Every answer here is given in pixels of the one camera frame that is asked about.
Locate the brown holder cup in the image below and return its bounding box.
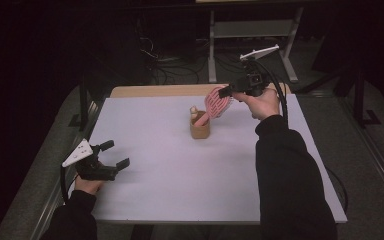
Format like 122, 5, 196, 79
188, 105, 212, 140

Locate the person's right hand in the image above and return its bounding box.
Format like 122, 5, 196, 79
231, 87, 281, 121

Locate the bundle of black floor cables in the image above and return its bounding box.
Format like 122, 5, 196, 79
138, 35, 248, 86

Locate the white metal desk frame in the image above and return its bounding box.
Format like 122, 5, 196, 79
207, 6, 305, 84

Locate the person's left hand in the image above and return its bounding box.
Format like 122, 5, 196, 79
73, 175, 105, 197

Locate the metal floor rail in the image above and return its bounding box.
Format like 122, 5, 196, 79
29, 99, 101, 240
339, 95, 384, 209

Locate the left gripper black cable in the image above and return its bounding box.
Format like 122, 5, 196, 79
59, 165, 78, 205

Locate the black metal stand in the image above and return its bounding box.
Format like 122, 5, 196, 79
68, 71, 93, 132
352, 64, 382, 129

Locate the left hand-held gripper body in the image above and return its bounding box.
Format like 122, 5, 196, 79
61, 138, 119, 182

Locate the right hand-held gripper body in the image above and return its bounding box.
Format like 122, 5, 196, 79
229, 44, 280, 98

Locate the pink hairbrush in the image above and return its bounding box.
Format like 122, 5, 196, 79
192, 85, 235, 128

